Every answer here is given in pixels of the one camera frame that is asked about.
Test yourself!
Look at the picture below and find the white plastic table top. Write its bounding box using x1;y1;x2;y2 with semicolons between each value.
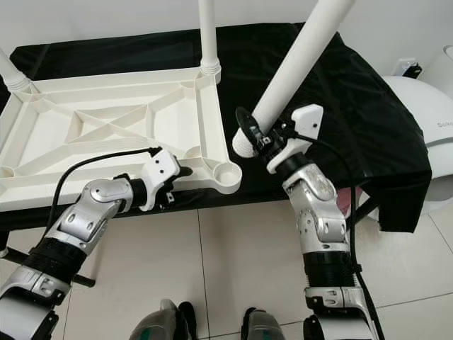
0;67;244;215

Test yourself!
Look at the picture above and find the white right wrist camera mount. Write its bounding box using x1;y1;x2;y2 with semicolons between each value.
266;103;325;175

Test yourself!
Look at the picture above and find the white round appliance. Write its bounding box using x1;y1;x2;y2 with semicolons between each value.
382;74;453;215

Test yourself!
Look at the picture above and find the grey robot right leg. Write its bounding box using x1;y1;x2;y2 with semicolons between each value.
241;307;288;340

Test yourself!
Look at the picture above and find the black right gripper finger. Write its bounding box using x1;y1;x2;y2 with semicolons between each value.
234;106;264;144

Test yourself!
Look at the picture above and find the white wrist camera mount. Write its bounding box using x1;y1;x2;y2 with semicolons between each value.
137;147;183;213
266;103;325;175

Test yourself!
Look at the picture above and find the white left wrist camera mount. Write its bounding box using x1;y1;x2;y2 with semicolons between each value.
137;147;183;213

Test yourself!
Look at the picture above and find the black tablecloth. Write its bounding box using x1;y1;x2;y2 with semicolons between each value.
0;21;434;236

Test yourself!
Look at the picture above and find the white rounded plastic container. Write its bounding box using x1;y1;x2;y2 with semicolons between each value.
440;45;453;80

